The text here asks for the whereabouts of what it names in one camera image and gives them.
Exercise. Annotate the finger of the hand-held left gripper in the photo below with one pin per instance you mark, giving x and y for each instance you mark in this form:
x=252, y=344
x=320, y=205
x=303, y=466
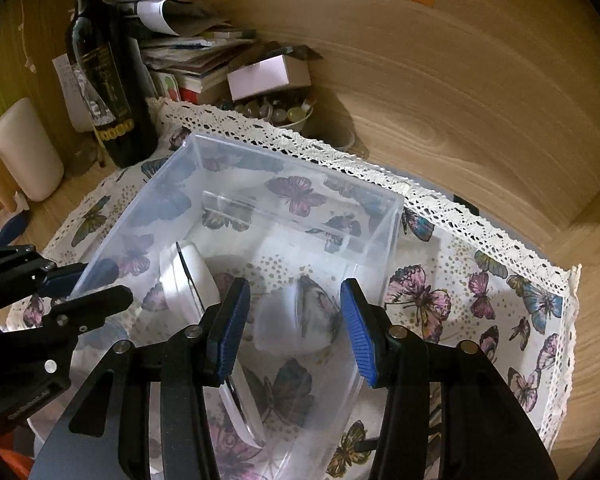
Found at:
x=90, y=305
x=62, y=281

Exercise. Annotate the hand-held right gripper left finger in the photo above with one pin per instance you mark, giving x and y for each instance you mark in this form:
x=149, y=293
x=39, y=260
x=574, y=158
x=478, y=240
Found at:
x=229, y=332

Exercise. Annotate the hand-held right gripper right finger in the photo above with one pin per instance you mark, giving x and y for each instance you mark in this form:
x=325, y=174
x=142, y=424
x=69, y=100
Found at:
x=358, y=332

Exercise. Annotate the small translucent white cup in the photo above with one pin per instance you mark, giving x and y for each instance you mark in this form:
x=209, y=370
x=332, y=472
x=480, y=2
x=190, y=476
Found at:
x=280, y=325

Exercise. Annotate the clear plastic storage box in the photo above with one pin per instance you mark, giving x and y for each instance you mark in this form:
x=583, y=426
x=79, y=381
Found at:
x=130, y=220

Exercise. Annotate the orange object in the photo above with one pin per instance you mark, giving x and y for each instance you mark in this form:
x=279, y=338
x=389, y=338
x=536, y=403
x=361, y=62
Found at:
x=17, y=465

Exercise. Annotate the butterfly print lace tablecloth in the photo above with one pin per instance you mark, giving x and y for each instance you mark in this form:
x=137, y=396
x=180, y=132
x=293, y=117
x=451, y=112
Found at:
x=480, y=310

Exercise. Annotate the cream mug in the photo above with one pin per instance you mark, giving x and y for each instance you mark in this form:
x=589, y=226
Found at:
x=25, y=150

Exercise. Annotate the dark wine bottle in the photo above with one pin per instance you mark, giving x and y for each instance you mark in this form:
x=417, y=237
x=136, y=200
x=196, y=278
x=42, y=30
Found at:
x=115, y=110

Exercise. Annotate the white paper note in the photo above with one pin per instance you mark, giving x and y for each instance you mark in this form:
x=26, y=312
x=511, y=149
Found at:
x=66, y=90

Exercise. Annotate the stack of books and papers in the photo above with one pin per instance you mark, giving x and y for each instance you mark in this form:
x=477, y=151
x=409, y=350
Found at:
x=190, y=62

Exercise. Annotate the small pink cardboard box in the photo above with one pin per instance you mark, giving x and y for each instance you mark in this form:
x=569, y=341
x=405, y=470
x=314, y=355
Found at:
x=260, y=77

